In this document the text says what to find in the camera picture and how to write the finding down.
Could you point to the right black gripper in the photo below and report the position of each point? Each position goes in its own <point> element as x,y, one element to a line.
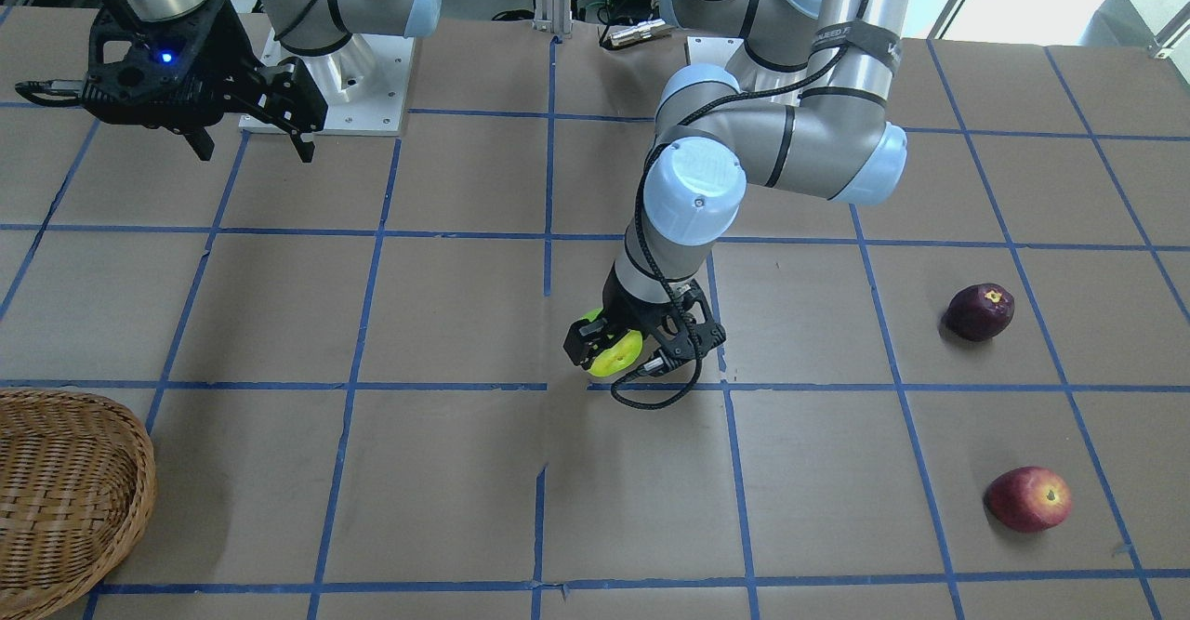
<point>229,46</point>

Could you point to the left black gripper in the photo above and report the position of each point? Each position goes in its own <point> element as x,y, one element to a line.
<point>625,305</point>

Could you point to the green apple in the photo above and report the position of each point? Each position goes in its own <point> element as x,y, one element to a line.
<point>614,356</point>

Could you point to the dark purple apple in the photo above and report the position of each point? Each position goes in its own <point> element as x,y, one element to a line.
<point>979,312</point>

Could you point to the red yellow apple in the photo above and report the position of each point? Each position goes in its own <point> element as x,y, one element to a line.
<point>1029,499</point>

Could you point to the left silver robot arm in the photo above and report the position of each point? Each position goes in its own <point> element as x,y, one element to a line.
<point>800,107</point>

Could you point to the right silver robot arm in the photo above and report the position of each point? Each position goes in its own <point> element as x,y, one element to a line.
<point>302,28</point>

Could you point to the woven wicker basket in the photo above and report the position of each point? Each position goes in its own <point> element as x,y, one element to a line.
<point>78,483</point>

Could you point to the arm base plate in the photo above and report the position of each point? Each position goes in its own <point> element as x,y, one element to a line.
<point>729,54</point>
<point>366,84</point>

